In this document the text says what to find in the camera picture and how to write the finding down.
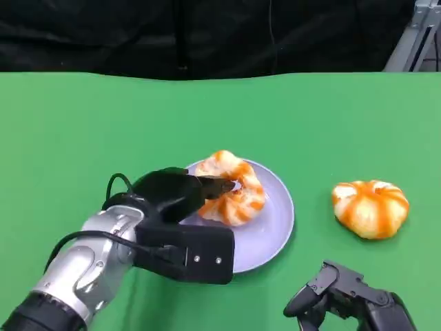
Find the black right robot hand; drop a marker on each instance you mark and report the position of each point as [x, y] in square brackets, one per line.
[358, 303]

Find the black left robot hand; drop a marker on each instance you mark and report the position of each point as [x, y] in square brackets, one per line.
[169, 193]

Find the orange white toy bread roll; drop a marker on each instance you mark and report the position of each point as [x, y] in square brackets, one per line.
[370, 210]
[237, 208]

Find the green table cloth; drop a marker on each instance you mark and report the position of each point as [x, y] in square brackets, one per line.
[103, 120]

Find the lilac plate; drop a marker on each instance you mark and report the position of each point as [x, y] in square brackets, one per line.
[272, 227]

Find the black curtain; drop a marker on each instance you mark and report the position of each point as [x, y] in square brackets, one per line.
[138, 34]

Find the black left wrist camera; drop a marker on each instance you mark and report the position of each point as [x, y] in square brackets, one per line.
[206, 250]

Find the aluminium frame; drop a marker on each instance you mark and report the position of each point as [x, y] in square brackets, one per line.
[413, 38]

